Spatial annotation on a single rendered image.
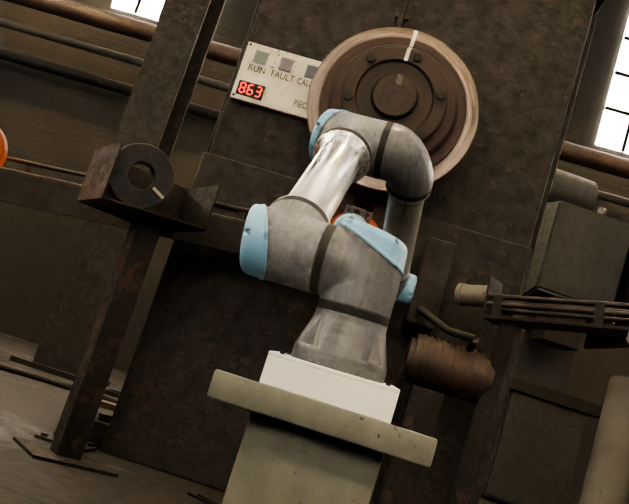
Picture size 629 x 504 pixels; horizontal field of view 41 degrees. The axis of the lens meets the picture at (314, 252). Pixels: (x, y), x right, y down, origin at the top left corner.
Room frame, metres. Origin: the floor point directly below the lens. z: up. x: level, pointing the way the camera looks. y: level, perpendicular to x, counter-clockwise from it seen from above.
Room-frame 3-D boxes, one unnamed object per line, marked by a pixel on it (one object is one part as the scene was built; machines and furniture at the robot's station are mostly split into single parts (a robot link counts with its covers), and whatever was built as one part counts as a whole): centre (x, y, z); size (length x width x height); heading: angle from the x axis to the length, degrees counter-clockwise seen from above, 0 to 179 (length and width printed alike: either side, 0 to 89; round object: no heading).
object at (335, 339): (1.32, -0.09, 0.40); 0.15 x 0.15 x 0.10
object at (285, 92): (2.35, 0.24, 1.15); 0.26 x 0.02 x 0.18; 85
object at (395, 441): (1.32, -0.09, 0.28); 0.32 x 0.32 x 0.04; 86
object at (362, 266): (1.31, -0.08, 0.52); 0.13 x 0.12 x 0.14; 80
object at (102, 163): (2.01, 0.43, 0.36); 0.26 x 0.20 x 0.72; 120
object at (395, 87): (2.12, -0.08, 1.11); 0.28 x 0.06 x 0.28; 85
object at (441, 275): (2.21, -0.32, 0.68); 0.11 x 0.08 x 0.24; 175
